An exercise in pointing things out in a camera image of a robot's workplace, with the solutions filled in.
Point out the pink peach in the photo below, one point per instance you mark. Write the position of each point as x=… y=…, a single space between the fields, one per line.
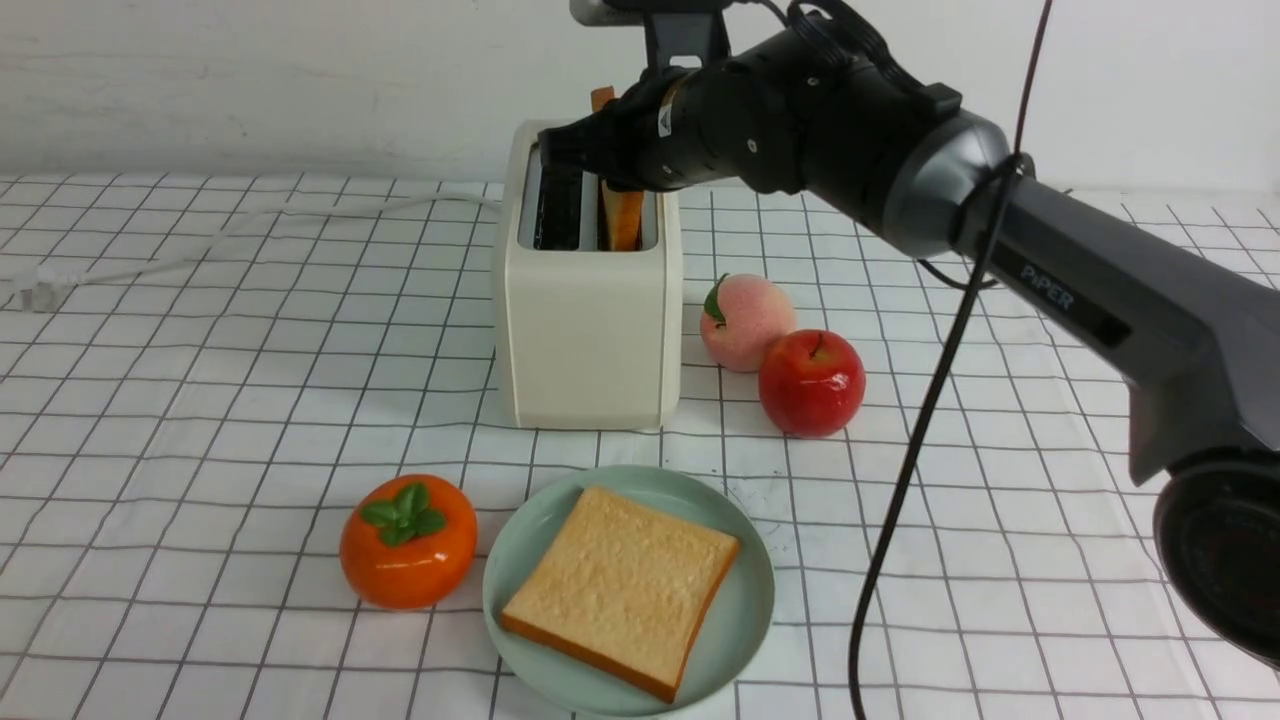
x=743 y=315

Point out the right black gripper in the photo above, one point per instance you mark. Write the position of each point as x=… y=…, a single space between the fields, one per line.
x=741 y=119

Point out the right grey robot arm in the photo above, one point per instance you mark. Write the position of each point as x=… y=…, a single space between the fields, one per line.
x=1195 y=343

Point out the orange persimmon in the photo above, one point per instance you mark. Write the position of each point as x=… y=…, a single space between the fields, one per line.
x=409 y=543

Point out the cream white toaster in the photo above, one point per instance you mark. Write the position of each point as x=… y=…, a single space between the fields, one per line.
x=585 y=338

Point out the light green plate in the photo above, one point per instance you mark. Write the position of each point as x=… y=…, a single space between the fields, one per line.
x=732 y=633

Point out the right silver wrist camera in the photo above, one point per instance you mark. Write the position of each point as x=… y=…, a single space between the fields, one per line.
x=694 y=29

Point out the toast slice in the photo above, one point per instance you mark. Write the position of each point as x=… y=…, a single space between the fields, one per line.
x=623 y=588
x=620 y=218

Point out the red apple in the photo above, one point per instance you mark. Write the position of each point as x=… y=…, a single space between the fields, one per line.
x=811 y=383

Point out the white checkered tablecloth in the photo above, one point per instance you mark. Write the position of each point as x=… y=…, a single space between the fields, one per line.
x=180 y=451

